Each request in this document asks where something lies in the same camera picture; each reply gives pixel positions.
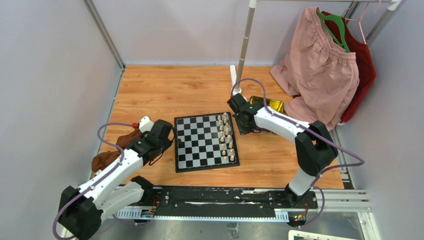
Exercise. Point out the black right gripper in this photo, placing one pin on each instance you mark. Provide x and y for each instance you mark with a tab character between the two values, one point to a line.
242	130

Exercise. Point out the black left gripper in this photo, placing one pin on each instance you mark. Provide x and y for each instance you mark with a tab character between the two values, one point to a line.
167	144

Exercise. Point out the black white chess board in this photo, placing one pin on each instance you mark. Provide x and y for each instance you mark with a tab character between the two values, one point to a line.
200	140

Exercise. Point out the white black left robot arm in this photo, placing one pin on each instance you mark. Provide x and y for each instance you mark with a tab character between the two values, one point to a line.
82	210

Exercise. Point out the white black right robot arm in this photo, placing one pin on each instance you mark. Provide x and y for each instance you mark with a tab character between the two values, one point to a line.
315	149

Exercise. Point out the gold tin box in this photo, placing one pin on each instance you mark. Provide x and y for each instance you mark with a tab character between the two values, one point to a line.
276	105

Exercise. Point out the white clothes rack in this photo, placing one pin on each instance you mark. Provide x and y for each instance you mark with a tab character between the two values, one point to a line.
236	72

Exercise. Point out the pink garment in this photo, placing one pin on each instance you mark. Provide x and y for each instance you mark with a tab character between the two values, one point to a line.
321	76

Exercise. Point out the red garment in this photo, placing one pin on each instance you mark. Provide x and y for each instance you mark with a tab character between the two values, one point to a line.
361	66

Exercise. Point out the white tablet corner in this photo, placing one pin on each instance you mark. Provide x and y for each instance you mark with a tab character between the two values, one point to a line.
302	235

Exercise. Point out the pink clothes hanger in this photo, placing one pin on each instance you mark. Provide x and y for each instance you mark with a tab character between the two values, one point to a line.
362	19

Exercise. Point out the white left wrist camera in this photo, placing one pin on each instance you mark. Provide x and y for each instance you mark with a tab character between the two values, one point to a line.
143	125

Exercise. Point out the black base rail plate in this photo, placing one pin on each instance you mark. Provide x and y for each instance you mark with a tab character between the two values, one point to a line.
220	203

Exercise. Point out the aluminium frame post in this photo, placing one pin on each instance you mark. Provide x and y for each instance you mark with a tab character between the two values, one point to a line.
97	19

